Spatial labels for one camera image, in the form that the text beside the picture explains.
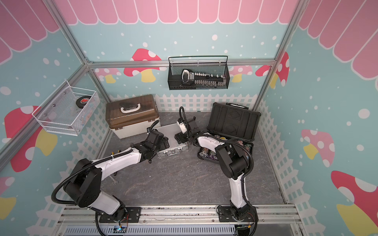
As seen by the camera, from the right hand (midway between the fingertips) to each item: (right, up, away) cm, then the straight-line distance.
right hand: (180, 133), depth 97 cm
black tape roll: (-52, +18, -18) cm, 58 cm away
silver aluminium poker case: (-9, +1, +11) cm, 14 cm away
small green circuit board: (-29, -45, -26) cm, 60 cm away
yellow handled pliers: (-44, -13, -1) cm, 46 cm away
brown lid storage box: (-30, +11, -6) cm, 33 cm away
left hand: (-11, -6, -6) cm, 14 cm away
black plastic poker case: (+35, +8, +4) cm, 36 cm away
